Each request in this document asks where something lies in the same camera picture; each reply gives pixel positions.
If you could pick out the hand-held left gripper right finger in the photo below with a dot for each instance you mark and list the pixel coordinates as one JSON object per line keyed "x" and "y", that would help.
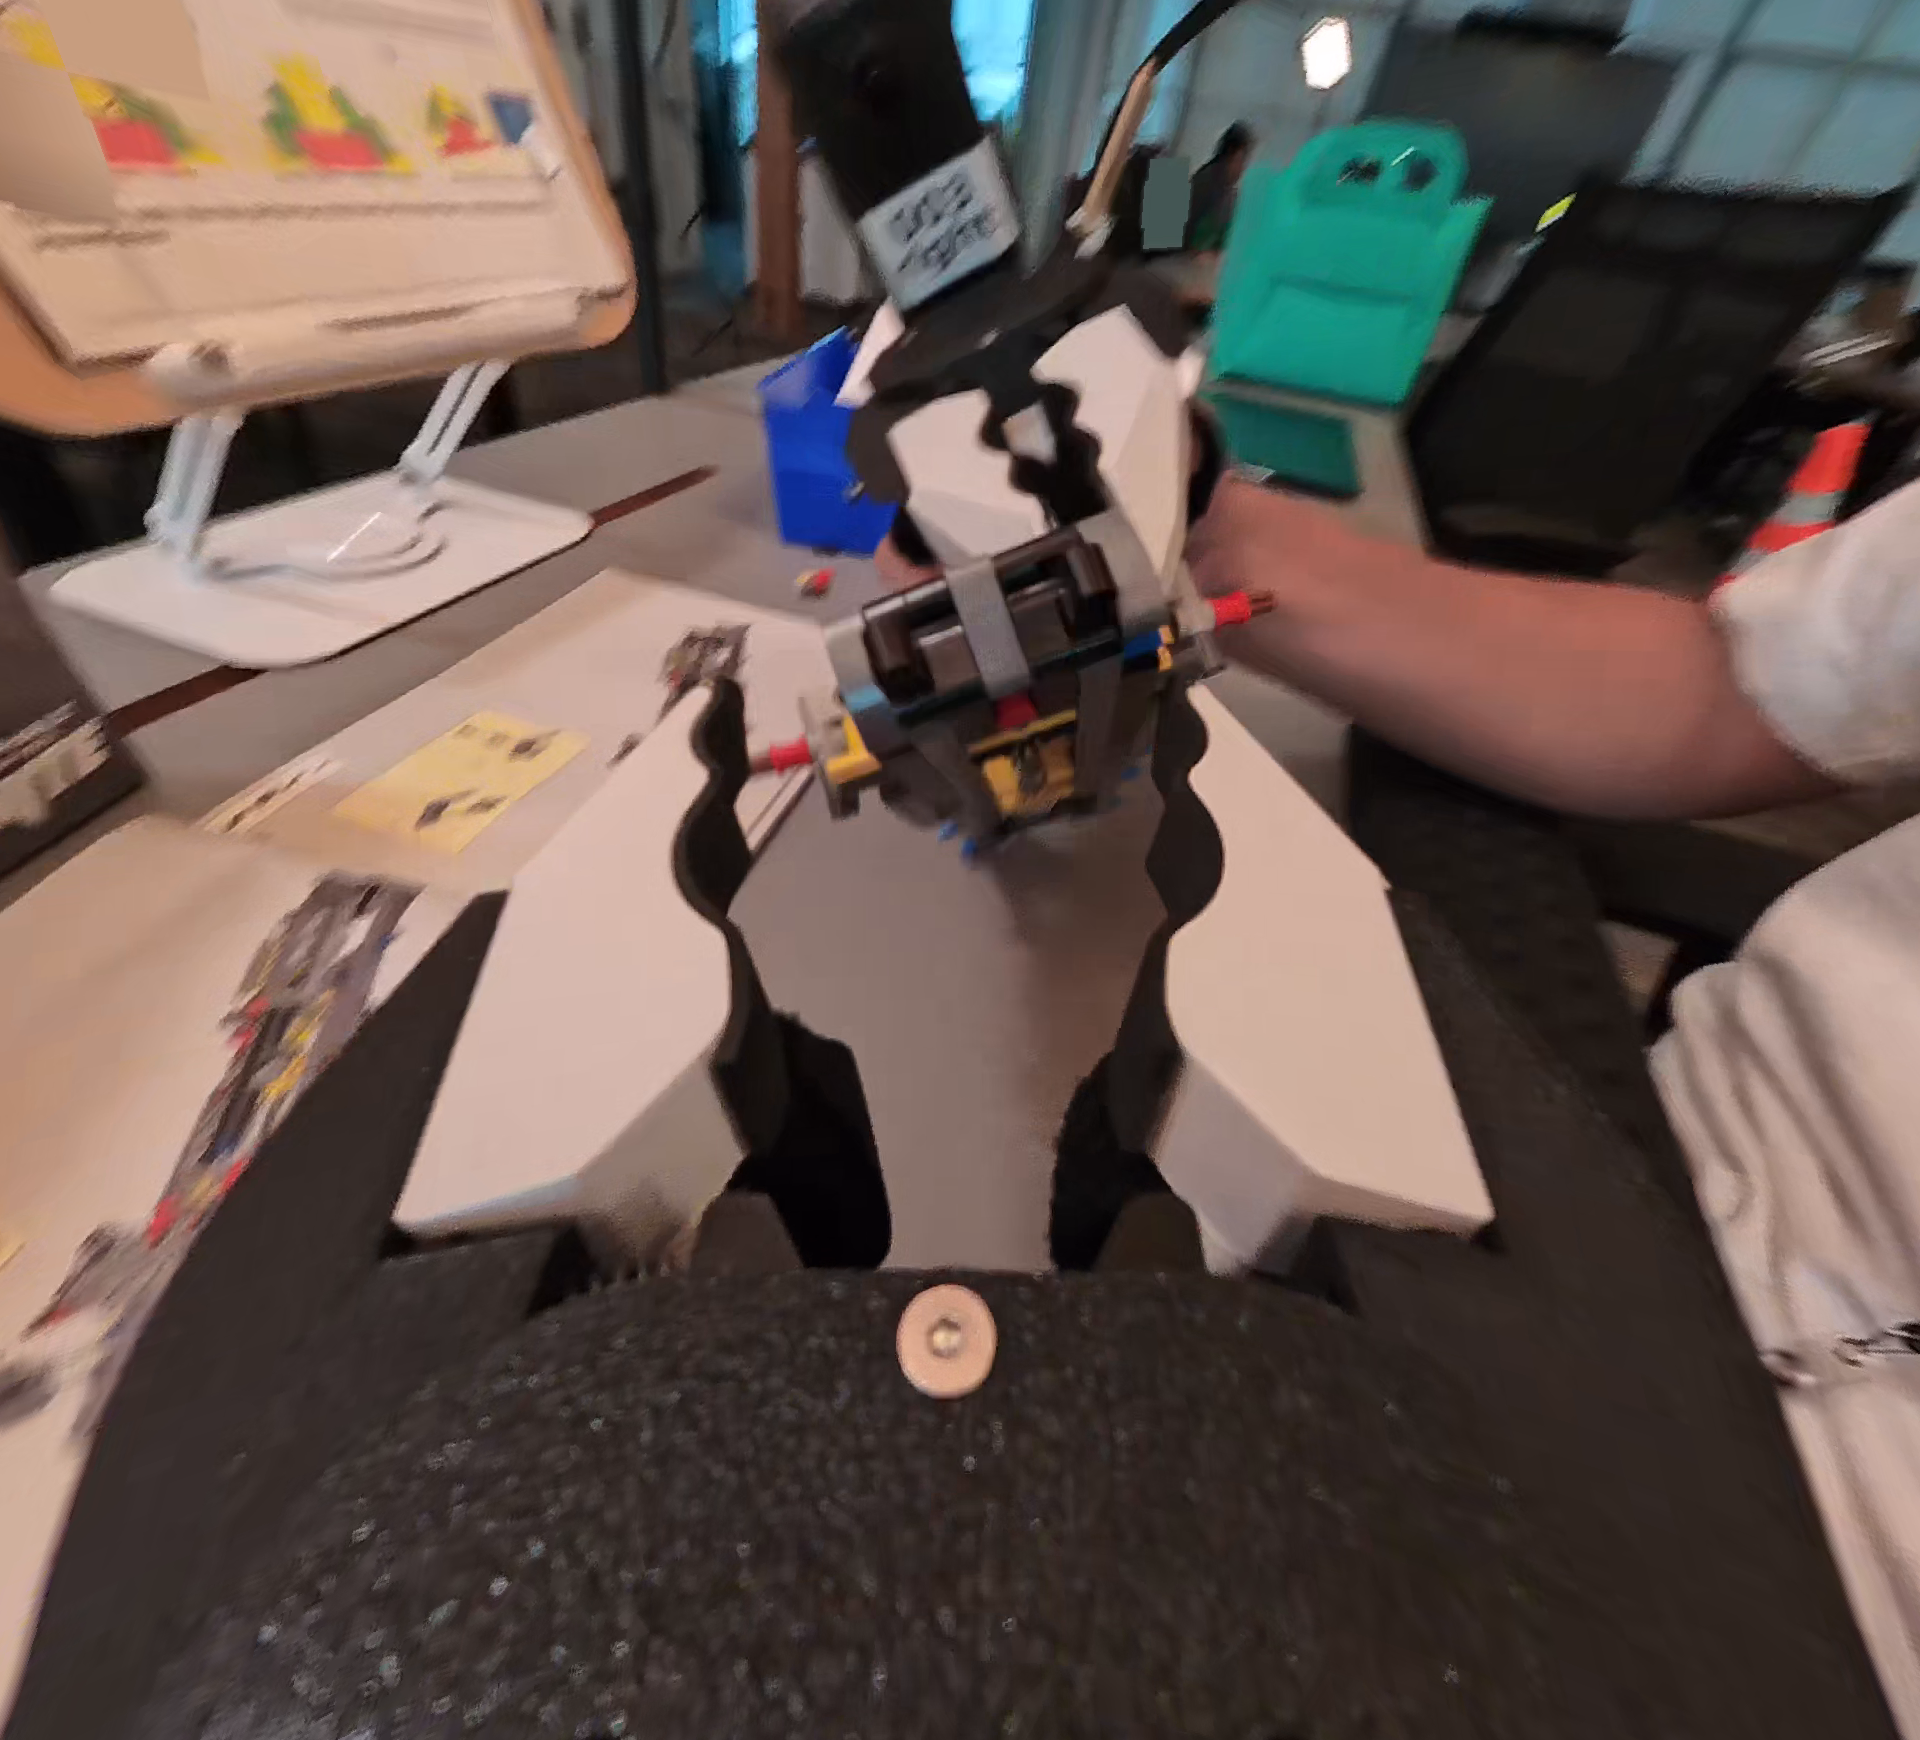
{"x": 1306, "y": 1020}

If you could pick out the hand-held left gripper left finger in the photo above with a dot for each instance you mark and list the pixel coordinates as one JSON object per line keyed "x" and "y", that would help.
{"x": 585, "y": 1020}

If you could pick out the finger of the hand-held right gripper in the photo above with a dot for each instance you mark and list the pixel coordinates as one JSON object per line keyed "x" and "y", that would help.
{"x": 1141, "y": 419}
{"x": 944, "y": 480}

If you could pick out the grey lego car chassis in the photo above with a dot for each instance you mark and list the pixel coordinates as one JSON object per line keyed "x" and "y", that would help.
{"x": 975, "y": 659}

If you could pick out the person's right forearm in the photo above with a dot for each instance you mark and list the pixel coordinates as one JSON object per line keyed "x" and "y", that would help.
{"x": 1500, "y": 675}

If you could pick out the lego instruction booklet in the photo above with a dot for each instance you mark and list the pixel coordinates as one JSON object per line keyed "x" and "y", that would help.
{"x": 90, "y": 961}

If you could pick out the lego set box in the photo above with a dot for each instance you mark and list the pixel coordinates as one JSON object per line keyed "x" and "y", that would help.
{"x": 45, "y": 751}

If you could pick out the person's right hand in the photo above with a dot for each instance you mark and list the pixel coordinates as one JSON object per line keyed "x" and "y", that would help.
{"x": 1275, "y": 585}

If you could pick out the blue plastic bin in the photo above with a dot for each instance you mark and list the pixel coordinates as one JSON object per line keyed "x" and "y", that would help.
{"x": 810, "y": 466}

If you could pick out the black office chair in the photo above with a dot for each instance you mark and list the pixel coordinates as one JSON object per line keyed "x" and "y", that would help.
{"x": 1621, "y": 389}

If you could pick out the white folding stand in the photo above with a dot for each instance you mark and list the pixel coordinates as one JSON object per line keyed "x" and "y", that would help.
{"x": 376, "y": 570}

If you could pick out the person's white shirt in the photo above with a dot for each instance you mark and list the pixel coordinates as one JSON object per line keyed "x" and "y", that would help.
{"x": 1800, "y": 1094}

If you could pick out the orange traffic cone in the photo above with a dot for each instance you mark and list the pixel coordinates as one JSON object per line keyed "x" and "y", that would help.
{"x": 1815, "y": 496}

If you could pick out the instruction sheet on white stand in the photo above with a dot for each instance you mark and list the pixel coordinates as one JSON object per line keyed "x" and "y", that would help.
{"x": 45, "y": 389}

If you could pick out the brown wooden post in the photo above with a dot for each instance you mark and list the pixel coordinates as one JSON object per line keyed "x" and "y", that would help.
{"x": 779, "y": 194}

